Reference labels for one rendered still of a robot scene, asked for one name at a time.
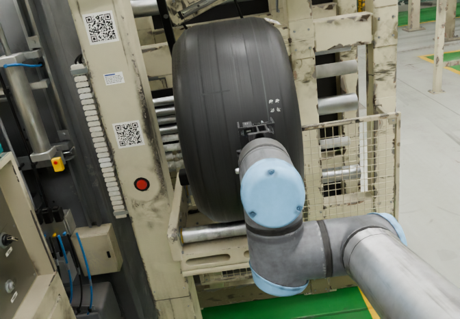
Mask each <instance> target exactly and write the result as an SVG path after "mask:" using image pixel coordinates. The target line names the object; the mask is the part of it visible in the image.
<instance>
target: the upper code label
mask: <svg viewBox="0 0 460 319"><path fill-rule="evenodd" d="M82 17H83V20H84V24H85V27H86V31H87V35H88V39H89V42H90V45H94V44H102V43H107V42H116V41H119V38H118V33H117V30H116V25H115V22H114V17H113V13H112V10H109V11H104V12H96V13H91V14H83V15H82Z"/></svg>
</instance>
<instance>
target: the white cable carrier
mask: <svg viewBox="0 0 460 319"><path fill-rule="evenodd" d="M81 68H87V66H86V62H85V60H84V61H82V63H81V64H79V62H77V64H74V65H72V66H71V70H76V69H81ZM73 76H76V77H75V78H74V79H75V82H77V83H76V87H77V88H79V89H78V93H79V94H80V93H82V94H80V95H79V98H80V99H83V100H82V101H81V104H82V105H84V106H83V109H84V110H86V111H85V112H84V113H85V116H87V117H86V120H87V121H89V122H88V126H89V127H91V128H90V132H92V133H91V136H92V137H94V138H93V139H92V141H93V142H95V144H94V147H95V148H96V152H97V153H98V154H97V157H99V163H101V164H100V167H101V168H102V169H101V170H102V173H103V177H105V182H107V183H106V186H107V187H108V188H107V191H108V192H109V196H110V200H111V201H112V205H113V209H115V210H114V212H121V211H126V210H127V206H126V203H125V199H124V196H123V192H122V189H121V186H120V182H119V179H118V175H117V172H116V167H115V165H114V160H113V157H112V152H111V150H110V146H109V143H108V141H107V136H106V133H105V129H104V126H103V122H102V119H101V115H100V112H99V108H98V105H97V100H96V98H95V95H94V90H93V88H92V84H91V80H90V76H89V73H81V74H76V75H73ZM124 217H127V215H126V214H124V215H119V216H116V218H124Z"/></svg>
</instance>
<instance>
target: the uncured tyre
mask: <svg viewBox="0 0 460 319"><path fill-rule="evenodd" d="M172 88H173V98H174V105H175V116H176V121H177V130H178V135H179V142H180V147H181V153H182V157H183V163H184V166H185V170H186V174H187V177H188V181H189V184H190V189H191V191H192V196H193V198H194V202H195V204H196V206H197V208H198V210H199V211H200V212H201V213H202V214H204V215H206V216H207V217H208V218H210V219H211V220H213V221H214V222H234V221H239V220H245V218H244V208H243V204H242V201H241V196H240V188H241V185H240V174H236V173H235V170H236V168H239V166H238V157H237V150H240V149H241V145H240V137H239V131H238V123H237V122H239V126H240V127H243V126H242V123H244V122H248V121H251V123H252V125H253V124H254V123H260V124H261V121H263V122H268V123H270V117H272V119H273V121H274V124H275V130H276V136H277V141H278V142H280V143H281V144H282V145H283V146H284V148H285V149H286V151H287V153H288V155H289V156H290V159H291V161H292V163H293V165H294V167H295V169H296V170H297V171H298V173H299V174H300V176H301V178H302V180H303V183H304V176H305V174H304V153H303V134H302V127H301V115H300V110H299V105H298V97H297V93H296V86H295V83H294V77H293V73H292V68H291V65H290V59H289V56H288V52H287V49H286V46H285V43H284V40H283V36H282V35H281V32H280V31H279V30H278V29H277V28H276V27H275V26H274V25H272V24H271V23H269V22H268V21H266V20H265V19H264V18H257V17H247V18H239V19H234V20H229V21H221V22H216V23H208V24H202V25H195V26H193V27H191V28H189V29H186V30H184V32H183V33H182V35H180V37H179V38H178V40H177V41H176V43H175V44H174V45H173V47H172ZM223 90H230V91H228V92H220V93H216V94H206V95H202V96H200V94H204V93H209V92H218V91H223ZM269 97H280V100H281V108H282V114H273V115H270V112H269V107H268V99H267V98H269Z"/></svg>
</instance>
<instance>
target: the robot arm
mask: <svg viewBox="0 0 460 319"><path fill-rule="evenodd" d="M237 123H238V131H239V137H240V145H241V149H240V150H237V157H238V166H239V168H236V170H235V173H236V174H240V185H241V188H240V196H241V201H242V204H243V208H244V218H245V223H246V234H247V241H248V251H249V258H250V259H249V266H250V268H251V271H252V276H253V280H254V282H255V284H256V286H257V287H258V288H259V289H261V290H262V291H264V292H265V293H267V294H271V295H273V296H293V295H295V294H299V293H301V292H302V291H303V290H304V289H305V288H306V287H307V285H308V283H309V279H323V278H327V277H339V276H346V275H349V277H350V278H351V279H352V280H353V281H354V282H355V283H356V284H357V285H358V287H359V289H360V290H361V291H362V292H363V294H364V296H365V297H366V298H367V300H368V301H369V303H370V304H371V306H372V307H373V309H374V310H375V312H376V313H377V314H378V316H379V318H380V319H460V289H459V288H458V287H457V286H455V285H454V284H453V283H452V282H450V281H449V280H448V279H447V278H446V277H444V276H443V275H442V274H440V273H439V272H438V271H437V270H436V269H434V268H433V267H432V266H431V265H429V264H428V263H427V262H425V261H424V260H423V259H422V258H421V257H420V256H418V255H417V254H416V253H414V252H413V251H412V250H411V249H410V248H408V247H407V241H406V237H405V234H404V231H403V229H402V227H401V225H400V224H399V223H398V222H397V220H396V219H395V218H394V217H393V216H392V215H390V214H387V213H376V212H372V213H369V214H366V215H360V216H349V217H342V218H331V219H324V220H312V221H306V222H303V211H302V209H303V206H304V203H305V187H304V183H303V180H302V178H301V176H300V174H299V173H298V171H297V170H296V169H295V167H294V165H293V163H292V161H291V159H290V156H289V155H288V152H287V151H286V149H285V148H284V146H283V145H282V144H281V143H280V142H278V141H277V136H276V130H275V124H274V121H273V119H272V117H270V123H268V122H263V121H261V124H260V123H254V124H253V125H252V123H251V121H248V122H244V123H242V126H243V127H240V126H239V122H237ZM269 126H271V128H272V130H273V131H271V132H270V128H269Z"/></svg>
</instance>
